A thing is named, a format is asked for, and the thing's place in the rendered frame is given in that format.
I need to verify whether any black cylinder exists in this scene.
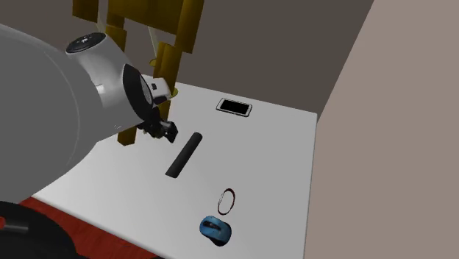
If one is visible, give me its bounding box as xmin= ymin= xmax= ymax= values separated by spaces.
xmin=164 ymin=132 xmax=204 ymax=180

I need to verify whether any white-framed black phone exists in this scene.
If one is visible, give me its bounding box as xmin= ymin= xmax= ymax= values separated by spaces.
xmin=215 ymin=97 xmax=253 ymax=118

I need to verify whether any yellow wooden easel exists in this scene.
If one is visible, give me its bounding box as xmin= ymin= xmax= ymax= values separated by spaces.
xmin=72 ymin=0 xmax=206 ymax=146

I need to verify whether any blue computer mouse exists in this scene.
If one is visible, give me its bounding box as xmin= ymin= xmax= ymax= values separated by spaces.
xmin=199 ymin=215 xmax=232 ymax=247

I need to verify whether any red robot stand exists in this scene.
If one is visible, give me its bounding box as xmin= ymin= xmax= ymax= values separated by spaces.
xmin=18 ymin=196 xmax=161 ymax=259

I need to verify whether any dark red ring bracelet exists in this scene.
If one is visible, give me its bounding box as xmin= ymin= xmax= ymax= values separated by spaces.
xmin=217 ymin=187 xmax=237 ymax=216

